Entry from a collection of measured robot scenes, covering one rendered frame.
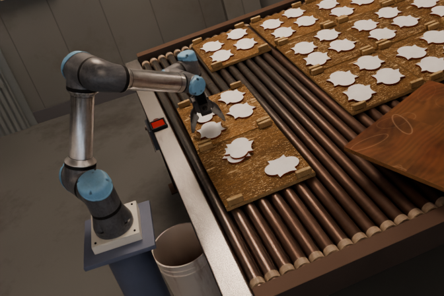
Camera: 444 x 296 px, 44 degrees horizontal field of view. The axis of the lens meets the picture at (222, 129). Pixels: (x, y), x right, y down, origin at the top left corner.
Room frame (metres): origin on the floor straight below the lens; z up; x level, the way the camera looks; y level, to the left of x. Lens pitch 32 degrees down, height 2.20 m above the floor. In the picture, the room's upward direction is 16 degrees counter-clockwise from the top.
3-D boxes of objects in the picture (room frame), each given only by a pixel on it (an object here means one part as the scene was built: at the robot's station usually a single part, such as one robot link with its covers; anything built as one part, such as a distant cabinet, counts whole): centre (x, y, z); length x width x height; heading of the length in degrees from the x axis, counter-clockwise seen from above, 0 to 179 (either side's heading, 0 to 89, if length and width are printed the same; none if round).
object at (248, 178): (1.74, -0.08, 0.93); 0.41 x 0.35 x 0.02; 9
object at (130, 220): (1.63, 0.49, 0.96); 0.15 x 0.15 x 0.10
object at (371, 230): (2.15, -0.22, 0.90); 1.95 x 0.05 x 0.05; 9
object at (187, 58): (2.07, 0.06, 1.25); 0.09 x 0.08 x 0.11; 124
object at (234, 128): (2.15, -0.02, 0.93); 0.41 x 0.35 x 0.02; 8
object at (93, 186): (1.63, 0.49, 1.08); 0.13 x 0.12 x 0.14; 34
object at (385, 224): (2.16, -0.27, 0.90); 1.95 x 0.05 x 0.05; 9
